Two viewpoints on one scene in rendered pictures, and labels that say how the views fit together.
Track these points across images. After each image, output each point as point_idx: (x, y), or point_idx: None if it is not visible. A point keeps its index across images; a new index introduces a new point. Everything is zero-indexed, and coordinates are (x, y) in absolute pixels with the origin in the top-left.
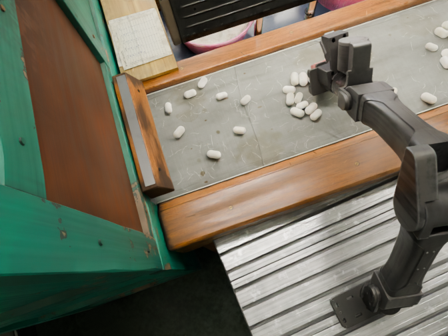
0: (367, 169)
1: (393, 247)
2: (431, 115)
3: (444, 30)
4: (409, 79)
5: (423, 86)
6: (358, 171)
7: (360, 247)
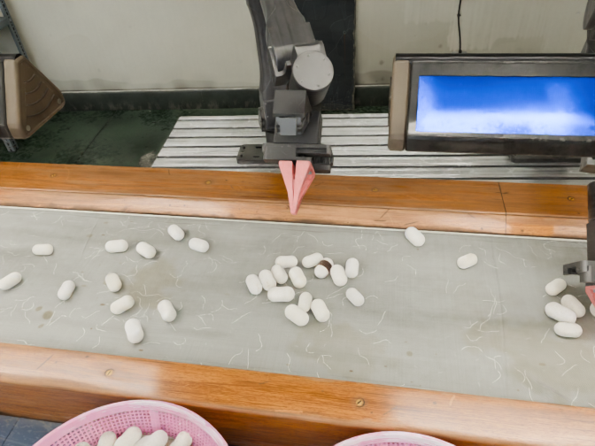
0: (558, 190)
1: (516, 174)
2: (430, 214)
3: (319, 304)
4: (421, 273)
5: (405, 257)
6: (571, 192)
7: (557, 182)
